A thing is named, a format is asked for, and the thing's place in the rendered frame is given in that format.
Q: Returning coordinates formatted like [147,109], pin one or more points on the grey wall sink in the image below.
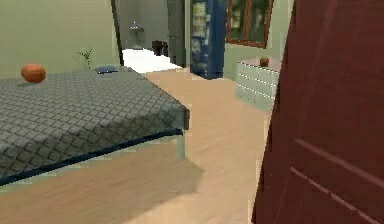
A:
[136,28]

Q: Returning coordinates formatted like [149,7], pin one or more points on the small red-brown round object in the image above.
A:
[264,61]

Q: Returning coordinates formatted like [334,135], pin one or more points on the blue bookshelf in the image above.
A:
[207,38]

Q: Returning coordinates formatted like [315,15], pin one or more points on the dark red room door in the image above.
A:
[330,116]

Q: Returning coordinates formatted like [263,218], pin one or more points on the grey quilted bed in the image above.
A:
[76,110]

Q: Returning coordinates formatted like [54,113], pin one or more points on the dark blue book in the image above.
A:
[106,69]

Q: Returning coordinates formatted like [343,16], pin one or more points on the pale green chest of drawers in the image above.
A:
[256,85]

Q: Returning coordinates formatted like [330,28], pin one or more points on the orange basketball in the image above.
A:
[33,73]

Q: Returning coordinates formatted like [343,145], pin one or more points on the dark brown bin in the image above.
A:
[159,47]

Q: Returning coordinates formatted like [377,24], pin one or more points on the grey-green room door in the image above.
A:
[176,31]

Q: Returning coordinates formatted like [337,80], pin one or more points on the small green house plant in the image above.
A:
[86,56]

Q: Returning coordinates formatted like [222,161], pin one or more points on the brown framed window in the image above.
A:
[249,20]

